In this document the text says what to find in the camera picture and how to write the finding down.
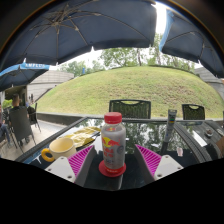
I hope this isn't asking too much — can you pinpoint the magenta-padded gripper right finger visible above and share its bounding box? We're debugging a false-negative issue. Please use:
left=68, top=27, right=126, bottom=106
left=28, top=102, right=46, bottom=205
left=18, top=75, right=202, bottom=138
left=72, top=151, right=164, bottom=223
left=133, top=143, right=185, bottom=186

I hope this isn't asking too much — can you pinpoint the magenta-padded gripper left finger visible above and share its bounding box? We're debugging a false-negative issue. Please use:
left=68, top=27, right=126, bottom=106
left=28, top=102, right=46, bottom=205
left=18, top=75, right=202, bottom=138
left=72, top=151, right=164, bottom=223
left=44, top=144, right=98, bottom=188

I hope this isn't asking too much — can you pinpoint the clear red-capped drink bottle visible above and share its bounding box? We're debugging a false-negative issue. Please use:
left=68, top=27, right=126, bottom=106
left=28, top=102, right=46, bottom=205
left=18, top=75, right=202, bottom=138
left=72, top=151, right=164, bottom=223
left=100, top=111, right=127, bottom=173

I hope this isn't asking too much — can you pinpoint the grey umbrella pole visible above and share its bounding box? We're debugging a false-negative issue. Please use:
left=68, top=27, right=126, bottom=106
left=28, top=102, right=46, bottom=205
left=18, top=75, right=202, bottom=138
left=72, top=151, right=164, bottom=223
left=160, top=109, right=178, bottom=156

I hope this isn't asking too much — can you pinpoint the yellow crumpled plastic bag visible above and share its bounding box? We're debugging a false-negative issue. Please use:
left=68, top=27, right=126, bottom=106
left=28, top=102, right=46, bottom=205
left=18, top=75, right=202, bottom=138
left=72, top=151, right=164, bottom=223
left=63, top=125, right=102, bottom=149

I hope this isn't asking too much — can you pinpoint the flat round red coaster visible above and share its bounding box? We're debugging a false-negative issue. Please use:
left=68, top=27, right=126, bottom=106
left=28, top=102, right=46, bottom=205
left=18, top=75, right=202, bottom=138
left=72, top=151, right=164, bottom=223
left=98, top=159, right=127, bottom=178

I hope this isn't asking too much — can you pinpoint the small glass ashtray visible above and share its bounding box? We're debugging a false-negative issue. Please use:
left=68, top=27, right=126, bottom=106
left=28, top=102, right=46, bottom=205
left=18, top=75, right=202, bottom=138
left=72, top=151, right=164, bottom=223
left=204, top=128, right=215, bottom=138

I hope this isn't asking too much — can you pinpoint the dark outdoor chair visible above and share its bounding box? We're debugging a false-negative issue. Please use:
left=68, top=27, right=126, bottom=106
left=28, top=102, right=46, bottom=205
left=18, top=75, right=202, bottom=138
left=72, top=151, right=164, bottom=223
left=8, top=105, right=36, bottom=146

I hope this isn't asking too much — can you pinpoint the dark green slatted chair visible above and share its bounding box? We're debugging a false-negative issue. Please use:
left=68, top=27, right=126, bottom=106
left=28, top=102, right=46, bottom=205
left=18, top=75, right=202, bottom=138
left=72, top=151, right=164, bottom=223
left=181, top=103, right=206, bottom=121
left=108, top=98, right=152, bottom=120

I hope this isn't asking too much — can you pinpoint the person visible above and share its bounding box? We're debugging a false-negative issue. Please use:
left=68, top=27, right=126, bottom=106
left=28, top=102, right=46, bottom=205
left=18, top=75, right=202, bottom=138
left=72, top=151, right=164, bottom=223
left=0, top=103, right=11, bottom=148
left=9, top=93, right=30, bottom=112

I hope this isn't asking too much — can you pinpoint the grey stone building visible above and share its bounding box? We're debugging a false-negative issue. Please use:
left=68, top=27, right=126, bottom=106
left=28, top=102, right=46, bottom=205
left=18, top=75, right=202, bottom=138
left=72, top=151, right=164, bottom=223
left=194, top=66, right=224, bottom=101
left=26, top=69, right=75, bottom=103

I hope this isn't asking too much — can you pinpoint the blue lettered patio umbrella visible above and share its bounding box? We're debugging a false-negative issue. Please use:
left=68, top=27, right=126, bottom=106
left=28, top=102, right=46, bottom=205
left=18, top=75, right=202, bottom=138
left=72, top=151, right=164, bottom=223
left=0, top=62, right=51, bottom=92

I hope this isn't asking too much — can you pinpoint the navy patio umbrella blue edge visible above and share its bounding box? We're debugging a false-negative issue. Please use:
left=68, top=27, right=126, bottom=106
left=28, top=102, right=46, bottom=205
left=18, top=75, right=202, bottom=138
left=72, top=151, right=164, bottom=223
left=159, top=9, right=224, bottom=78

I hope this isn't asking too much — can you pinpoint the large navy patio umbrella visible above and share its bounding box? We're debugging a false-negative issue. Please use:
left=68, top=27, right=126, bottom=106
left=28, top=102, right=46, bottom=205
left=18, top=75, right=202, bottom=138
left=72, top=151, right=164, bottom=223
left=0, top=0, right=158, bottom=73

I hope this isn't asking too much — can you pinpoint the cream mug with yellow handle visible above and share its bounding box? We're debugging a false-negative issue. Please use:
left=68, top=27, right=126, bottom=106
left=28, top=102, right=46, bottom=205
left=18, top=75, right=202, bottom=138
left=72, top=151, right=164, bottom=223
left=40, top=137, right=78, bottom=163

